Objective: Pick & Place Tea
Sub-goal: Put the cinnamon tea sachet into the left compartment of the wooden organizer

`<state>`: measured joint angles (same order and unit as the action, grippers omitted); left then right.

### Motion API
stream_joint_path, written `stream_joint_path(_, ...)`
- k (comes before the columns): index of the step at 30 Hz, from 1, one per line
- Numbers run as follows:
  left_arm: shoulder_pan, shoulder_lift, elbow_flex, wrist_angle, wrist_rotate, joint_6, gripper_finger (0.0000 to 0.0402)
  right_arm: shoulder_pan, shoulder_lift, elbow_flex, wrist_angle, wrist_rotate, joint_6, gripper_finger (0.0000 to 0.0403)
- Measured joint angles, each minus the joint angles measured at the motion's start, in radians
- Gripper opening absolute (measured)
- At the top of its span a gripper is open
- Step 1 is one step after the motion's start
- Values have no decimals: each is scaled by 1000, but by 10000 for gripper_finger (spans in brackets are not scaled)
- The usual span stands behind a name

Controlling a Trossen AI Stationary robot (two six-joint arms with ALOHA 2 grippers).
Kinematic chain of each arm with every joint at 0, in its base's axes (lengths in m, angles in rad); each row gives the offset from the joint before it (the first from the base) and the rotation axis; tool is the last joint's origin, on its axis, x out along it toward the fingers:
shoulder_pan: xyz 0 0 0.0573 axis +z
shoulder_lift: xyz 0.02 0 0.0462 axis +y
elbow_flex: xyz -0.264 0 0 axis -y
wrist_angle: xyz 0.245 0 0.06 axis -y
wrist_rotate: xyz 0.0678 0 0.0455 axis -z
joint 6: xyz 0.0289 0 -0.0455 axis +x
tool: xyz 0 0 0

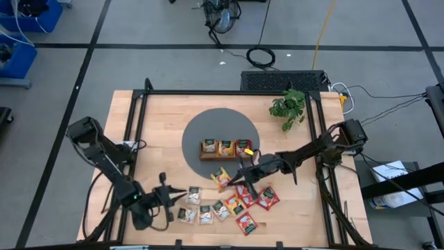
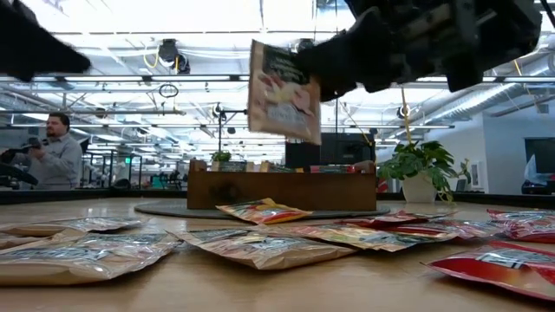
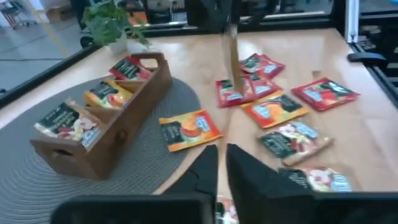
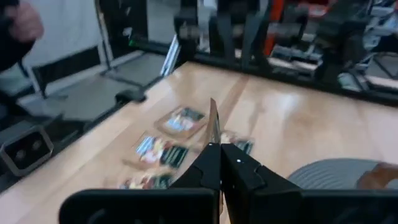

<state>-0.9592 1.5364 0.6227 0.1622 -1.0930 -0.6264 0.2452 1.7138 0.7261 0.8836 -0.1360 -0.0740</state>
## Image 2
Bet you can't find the small black cabinet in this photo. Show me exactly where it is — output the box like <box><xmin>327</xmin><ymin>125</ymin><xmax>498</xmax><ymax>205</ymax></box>
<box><xmin>284</xmin><ymin>142</ymin><xmax>322</xmax><ymax>169</ymax></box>

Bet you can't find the black metal stand frame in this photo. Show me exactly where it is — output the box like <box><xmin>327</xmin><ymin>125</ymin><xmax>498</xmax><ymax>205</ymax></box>
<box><xmin>217</xmin><ymin>107</ymin><xmax>249</xmax><ymax>153</ymax></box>

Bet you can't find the black hanging cord reel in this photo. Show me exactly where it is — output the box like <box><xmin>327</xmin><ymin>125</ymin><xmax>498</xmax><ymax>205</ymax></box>
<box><xmin>157</xmin><ymin>37</ymin><xmax>192</xmax><ymax>75</ymax></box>

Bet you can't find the grey round woven placemat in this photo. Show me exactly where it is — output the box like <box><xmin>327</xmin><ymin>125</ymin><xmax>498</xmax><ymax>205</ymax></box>
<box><xmin>133</xmin><ymin>199</ymin><xmax>391</xmax><ymax>220</ymax></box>

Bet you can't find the wooden tea organizer box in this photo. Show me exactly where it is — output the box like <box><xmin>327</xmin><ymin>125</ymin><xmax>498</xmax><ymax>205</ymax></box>
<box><xmin>186</xmin><ymin>159</ymin><xmax>378</xmax><ymax>212</ymax></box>

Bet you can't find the green plant in white pot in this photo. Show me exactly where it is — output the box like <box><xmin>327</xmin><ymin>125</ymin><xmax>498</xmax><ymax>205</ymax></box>
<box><xmin>375</xmin><ymin>139</ymin><xmax>473</xmax><ymax>204</ymax></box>

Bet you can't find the long white light bar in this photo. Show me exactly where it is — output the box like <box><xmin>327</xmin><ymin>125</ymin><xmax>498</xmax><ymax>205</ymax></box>
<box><xmin>8</xmin><ymin>123</ymin><xmax>455</xmax><ymax>130</ymax></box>
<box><xmin>0</xmin><ymin>74</ymin><xmax>555</xmax><ymax>84</ymax></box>

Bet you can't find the silver ventilation duct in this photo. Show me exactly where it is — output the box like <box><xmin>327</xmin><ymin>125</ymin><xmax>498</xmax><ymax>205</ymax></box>
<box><xmin>422</xmin><ymin>81</ymin><xmax>521</xmax><ymax>127</ymax></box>

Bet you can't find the black cable loop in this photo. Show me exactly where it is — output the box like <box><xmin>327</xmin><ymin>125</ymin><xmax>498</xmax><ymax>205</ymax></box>
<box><xmin>158</xmin><ymin>82</ymin><xmax>180</xmax><ymax>99</ymax></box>

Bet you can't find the person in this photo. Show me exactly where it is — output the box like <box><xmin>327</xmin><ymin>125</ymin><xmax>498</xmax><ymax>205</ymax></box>
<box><xmin>0</xmin><ymin>111</ymin><xmax>84</xmax><ymax>191</ymax></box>
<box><xmin>522</xmin><ymin>152</ymin><xmax>548</xmax><ymax>185</ymax></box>

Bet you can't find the dark wall screen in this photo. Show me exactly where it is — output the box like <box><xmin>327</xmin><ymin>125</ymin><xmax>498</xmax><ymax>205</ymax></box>
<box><xmin>524</xmin><ymin>137</ymin><xmax>555</xmax><ymax>195</ymax></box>

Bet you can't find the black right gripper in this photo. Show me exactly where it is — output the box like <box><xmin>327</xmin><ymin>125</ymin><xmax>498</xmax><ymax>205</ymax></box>
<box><xmin>297</xmin><ymin>0</ymin><xmax>543</xmax><ymax>103</ymax></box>

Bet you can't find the yellow power cable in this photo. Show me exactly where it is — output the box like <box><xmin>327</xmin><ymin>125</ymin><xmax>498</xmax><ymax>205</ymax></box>
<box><xmin>399</xmin><ymin>86</ymin><xmax>413</xmax><ymax>146</ymax></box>

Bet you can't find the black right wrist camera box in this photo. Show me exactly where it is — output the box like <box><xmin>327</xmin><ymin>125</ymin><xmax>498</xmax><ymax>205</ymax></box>
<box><xmin>441</xmin><ymin>64</ymin><xmax>486</xmax><ymax>94</ymax></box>

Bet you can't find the black aluminium table frame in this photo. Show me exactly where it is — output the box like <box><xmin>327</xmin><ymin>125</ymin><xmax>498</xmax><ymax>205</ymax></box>
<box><xmin>0</xmin><ymin>188</ymin><xmax>555</xmax><ymax>210</ymax></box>

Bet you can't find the large black cabinet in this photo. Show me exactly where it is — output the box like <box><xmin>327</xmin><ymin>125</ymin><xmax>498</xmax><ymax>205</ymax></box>
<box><xmin>320</xmin><ymin>132</ymin><xmax>376</xmax><ymax>166</ymax></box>

